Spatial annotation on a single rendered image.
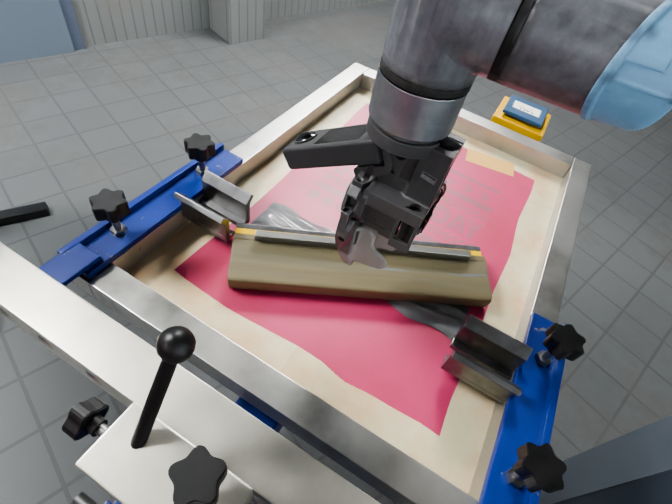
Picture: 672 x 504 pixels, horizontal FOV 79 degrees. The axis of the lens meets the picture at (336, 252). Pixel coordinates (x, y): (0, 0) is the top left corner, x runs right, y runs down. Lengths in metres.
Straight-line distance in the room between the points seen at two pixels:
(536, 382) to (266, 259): 0.38
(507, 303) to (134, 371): 0.52
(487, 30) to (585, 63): 0.06
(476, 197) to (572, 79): 0.55
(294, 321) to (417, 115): 0.33
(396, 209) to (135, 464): 0.30
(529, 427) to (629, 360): 1.72
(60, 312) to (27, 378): 1.23
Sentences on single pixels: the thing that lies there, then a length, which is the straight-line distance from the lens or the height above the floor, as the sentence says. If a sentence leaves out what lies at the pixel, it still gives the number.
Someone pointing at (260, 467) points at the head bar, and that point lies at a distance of 0.41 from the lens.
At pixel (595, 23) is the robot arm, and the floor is 1.37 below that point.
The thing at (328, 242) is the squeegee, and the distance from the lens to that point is 0.58.
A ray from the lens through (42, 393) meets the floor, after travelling 1.69.
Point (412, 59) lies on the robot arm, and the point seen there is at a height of 1.32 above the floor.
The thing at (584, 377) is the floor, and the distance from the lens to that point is 2.05.
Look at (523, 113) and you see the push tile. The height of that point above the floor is 0.97.
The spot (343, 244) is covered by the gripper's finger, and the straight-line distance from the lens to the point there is 0.45.
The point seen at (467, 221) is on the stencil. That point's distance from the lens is 0.78.
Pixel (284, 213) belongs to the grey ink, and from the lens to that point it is 0.68.
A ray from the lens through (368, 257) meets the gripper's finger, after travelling 0.47.
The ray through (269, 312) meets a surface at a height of 0.95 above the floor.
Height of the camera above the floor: 1.44
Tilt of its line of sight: 49 degrees down
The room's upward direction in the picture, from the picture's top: 14 degrees clockwise
